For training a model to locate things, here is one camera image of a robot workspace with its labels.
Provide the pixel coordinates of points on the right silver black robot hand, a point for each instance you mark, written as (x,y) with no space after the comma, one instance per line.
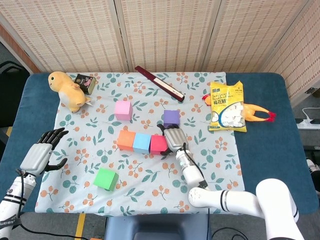
(176,138)

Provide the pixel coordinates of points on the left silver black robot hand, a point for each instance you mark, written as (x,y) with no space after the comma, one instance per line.
(36,158)

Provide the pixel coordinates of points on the red foam cube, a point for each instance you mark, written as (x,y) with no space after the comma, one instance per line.
(158,145)

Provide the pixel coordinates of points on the orange foam cube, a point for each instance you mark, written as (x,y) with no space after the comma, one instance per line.
(126,140)

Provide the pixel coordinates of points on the green foam cube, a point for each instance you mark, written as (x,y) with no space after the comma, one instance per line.
(105,178)

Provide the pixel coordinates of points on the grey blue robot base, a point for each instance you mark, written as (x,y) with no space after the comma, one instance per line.
(157,227)

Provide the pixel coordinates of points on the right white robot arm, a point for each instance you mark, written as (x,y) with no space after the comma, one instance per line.
(237,202)

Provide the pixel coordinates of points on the purple foam cube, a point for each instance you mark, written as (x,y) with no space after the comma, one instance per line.
(171,117)

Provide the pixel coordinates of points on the light blue foam cube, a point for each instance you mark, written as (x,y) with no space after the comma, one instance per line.
(141,143)

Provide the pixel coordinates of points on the dark red folded fan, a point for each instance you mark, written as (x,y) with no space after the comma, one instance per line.
(160,83)

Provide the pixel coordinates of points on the floral patterned tablecloth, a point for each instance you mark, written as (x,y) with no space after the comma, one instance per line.
(150,190)

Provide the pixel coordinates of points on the pink foam cube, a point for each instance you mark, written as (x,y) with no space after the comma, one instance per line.
(123,110)

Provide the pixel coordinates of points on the yellow marshmallow bag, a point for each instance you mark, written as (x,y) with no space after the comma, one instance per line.
(225,100)

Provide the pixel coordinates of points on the black chair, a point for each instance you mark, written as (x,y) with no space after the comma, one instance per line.
(12,92)

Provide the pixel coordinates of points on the yellow plush animal toy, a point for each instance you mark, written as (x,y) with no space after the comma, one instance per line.
(67,92)

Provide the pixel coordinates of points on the yellow rubber chicken toy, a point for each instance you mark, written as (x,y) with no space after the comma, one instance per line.
(255,113)

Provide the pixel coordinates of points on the dark rectangular food tin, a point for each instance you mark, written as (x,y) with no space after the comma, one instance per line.
(86,83)

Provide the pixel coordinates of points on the woven folding screen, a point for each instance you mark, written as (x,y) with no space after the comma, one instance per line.
(162,32)

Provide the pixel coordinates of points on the white power strip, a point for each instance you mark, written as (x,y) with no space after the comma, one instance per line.
(307,124)

